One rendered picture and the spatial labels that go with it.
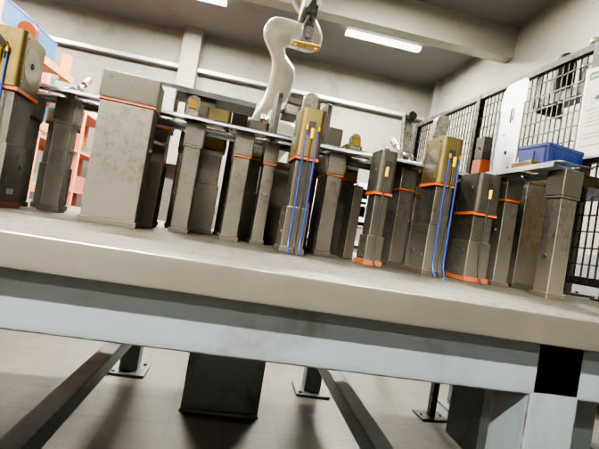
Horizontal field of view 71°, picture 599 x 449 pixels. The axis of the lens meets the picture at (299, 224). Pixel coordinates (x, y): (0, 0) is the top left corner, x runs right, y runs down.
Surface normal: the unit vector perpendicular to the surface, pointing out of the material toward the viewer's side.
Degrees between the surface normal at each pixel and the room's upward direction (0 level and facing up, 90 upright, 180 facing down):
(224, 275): 90
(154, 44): 90
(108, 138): 90
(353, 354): 90
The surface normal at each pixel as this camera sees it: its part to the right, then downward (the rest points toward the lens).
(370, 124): 0.14, 0.00
